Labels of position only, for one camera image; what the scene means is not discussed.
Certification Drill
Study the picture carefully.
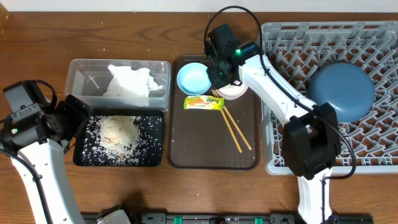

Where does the pile of rice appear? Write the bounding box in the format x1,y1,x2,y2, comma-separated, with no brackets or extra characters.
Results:
82,114,163,166

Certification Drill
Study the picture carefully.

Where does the white napkin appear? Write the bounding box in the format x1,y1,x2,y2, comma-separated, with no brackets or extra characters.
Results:
103,65,163,107

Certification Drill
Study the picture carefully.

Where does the dark blue plate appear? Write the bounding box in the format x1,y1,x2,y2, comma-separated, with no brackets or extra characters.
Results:
308,62,375,123

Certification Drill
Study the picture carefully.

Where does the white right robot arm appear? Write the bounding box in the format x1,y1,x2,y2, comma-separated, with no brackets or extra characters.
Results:
204,40,341,223

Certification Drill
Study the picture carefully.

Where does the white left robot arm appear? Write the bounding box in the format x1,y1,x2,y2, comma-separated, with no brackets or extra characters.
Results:
1,140,86,223

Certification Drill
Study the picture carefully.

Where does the grey dishwasher rack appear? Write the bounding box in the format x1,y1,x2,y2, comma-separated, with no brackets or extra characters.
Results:
262,21,397,175

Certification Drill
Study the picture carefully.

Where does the light blue small bowl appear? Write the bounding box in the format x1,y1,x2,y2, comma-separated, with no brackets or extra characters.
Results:
177,62,211,96

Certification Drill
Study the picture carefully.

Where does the yellow green snack wrapper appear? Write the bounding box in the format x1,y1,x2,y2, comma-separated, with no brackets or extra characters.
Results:
183,95,224,110

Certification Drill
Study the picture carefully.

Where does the wooden chopstick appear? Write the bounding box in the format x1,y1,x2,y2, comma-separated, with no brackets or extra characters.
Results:
224,106,252,151
221,107,243,154

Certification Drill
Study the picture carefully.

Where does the black tray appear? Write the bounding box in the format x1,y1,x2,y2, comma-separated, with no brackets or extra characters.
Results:
72,108,165,167

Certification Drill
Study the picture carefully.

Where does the clear plastic bin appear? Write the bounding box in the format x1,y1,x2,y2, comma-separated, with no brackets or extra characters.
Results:
65,59,171,111

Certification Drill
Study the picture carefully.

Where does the brown serving tray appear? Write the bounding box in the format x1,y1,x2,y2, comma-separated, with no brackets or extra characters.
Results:
167,55,261,170

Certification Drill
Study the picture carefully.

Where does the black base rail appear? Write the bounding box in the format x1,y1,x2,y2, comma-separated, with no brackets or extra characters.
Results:
130,213,374,224

